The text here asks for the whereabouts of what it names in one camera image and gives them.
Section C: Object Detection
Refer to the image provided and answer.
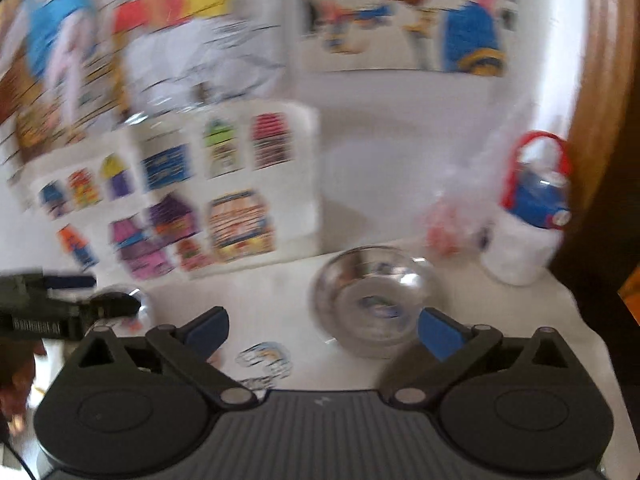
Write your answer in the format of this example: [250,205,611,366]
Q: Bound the person's hand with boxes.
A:
[1,338,47,438]

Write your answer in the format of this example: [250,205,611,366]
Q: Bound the shiny steel bowl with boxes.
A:
[311,246,448,359]

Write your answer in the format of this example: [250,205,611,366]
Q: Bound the white blue water bottle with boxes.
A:
[480,130,573,286]

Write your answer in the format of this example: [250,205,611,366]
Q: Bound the clear plastic bag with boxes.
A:
[423,98,530,258]

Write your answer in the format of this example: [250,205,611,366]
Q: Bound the houses drawing sheet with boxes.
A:
[12,100,320,284]

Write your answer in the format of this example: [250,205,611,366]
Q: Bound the colourful girl drawing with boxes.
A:
[1,0,286,177]

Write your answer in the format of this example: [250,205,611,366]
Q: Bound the cartoon characters drawing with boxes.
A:
[300,0,518,77]

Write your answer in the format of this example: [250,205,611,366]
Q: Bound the wooden door frame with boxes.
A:
[554,0,639,263]

